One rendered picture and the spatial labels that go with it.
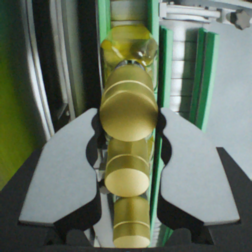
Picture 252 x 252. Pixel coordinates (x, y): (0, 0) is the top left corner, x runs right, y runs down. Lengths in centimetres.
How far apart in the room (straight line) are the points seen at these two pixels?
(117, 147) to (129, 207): 6
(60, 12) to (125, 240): 45
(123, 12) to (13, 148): 28
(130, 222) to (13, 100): 17
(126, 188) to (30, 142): 15
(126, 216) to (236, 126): 57
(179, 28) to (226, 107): 33
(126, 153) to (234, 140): 61
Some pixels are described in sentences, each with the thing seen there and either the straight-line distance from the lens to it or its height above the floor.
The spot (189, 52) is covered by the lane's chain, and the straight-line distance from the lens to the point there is 41.
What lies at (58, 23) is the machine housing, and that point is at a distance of 50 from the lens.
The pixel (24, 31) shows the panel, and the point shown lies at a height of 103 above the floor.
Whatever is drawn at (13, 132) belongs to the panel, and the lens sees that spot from 24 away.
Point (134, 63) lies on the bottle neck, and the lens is 17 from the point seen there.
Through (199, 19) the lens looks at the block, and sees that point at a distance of 40.
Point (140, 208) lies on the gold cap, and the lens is 19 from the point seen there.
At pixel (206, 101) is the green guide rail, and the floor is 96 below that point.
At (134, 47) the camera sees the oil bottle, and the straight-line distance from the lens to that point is 18.
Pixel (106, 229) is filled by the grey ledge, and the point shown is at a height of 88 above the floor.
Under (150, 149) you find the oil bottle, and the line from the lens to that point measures 24.
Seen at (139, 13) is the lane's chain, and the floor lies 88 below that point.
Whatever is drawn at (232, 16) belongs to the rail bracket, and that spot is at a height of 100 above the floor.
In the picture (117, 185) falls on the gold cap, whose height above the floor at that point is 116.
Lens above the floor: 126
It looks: 57 degrees down
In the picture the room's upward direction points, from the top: 179 degrees counter-clockwise
